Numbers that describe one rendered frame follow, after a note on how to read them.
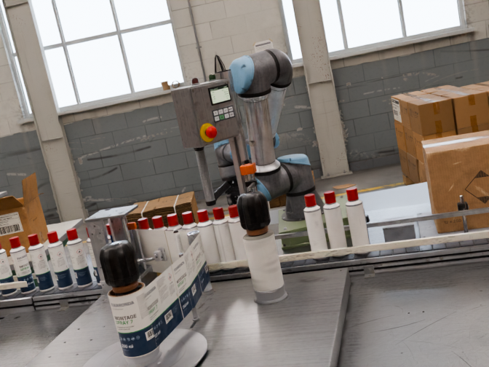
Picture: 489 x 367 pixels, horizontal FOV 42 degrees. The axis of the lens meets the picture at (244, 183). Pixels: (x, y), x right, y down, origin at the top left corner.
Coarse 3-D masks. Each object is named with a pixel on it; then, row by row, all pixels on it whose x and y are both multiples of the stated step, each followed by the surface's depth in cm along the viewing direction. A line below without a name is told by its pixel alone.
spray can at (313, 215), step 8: (312, 200) 193; (312, 208) 193; (312, 216) 192; (320, 216) 194; (312, 224) 193; (320, 224) 194; (312, 232) 194; (320, 232) 194; (312, 240) 195; (320, 240) 194; (312, 248) 196; (320, 248) 194
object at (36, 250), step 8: (32, 240) 218; (32, 248) 218; (40, 248) 218; (32, 256) 218; (40, 256) 218; (40, 264) 219; (48, 264) 221; (40, 272) 219; (48, 272) 220; (40, 280) 220; (48, 280) 220; (40, 288) 221; (48, 288) 220
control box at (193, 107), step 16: (224, 80) 203; (176, 96) 199; (192, 96) 194; (208, 96) 198; (176, 112) 201; (192, 112) 195; (208, 112) 198; (192, 128) 197; (224, 128) 202; (192, 144) 200; (208, 144) 199
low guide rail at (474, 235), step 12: (408, 240) 186; (420, 240) 185; (432, 240) 184; (444, 240) 184; (456, 240) 183; (312, 252) 194; (324, 252) 193; (336, 252) 192; (348, 252) 191; (360, 252) 190; (216, 264) 202; (228, 264) 201; (240, 264) 200
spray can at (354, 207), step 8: (352, 192) 189; (352, 200) 190; (360, 200) 191; (352, 208) 189; (360, 208) 190; (352, 216) 190; (360, 216) 190; (352, 224) 191; (360, 224) 190; (352, 232) 192; (360, 232) 191; (352, 240) 193; (360, 240) 191; (368, 240) 193
